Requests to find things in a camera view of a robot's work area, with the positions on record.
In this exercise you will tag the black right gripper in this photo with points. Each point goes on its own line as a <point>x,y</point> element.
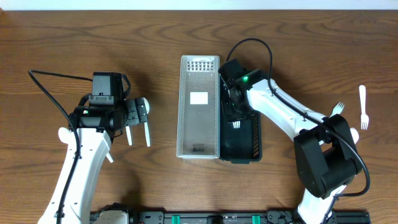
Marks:
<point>229,116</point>

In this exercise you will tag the white plastic fork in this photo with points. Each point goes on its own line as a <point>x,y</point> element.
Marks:
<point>355,135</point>
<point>236,124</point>
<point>364,117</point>

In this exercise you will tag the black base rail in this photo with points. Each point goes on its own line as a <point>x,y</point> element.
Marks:
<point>118,213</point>

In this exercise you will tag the pale blue plastic fork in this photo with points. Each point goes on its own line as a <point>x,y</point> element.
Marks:
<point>337,109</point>

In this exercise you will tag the white plastic spoon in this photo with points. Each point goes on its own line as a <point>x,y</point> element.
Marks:
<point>110,159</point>
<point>128,135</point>
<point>147,133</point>

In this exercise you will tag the black perforated plastic basket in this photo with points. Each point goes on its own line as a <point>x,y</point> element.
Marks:
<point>243,145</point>

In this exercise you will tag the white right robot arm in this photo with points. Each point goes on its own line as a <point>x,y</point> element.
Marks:
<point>326,156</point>

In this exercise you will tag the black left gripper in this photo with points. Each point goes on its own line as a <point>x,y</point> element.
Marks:
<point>133,117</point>

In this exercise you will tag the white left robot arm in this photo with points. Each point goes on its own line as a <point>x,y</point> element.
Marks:
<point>93,124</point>

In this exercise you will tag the clear perforated plastic basket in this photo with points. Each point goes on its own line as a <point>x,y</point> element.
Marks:
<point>198,129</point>

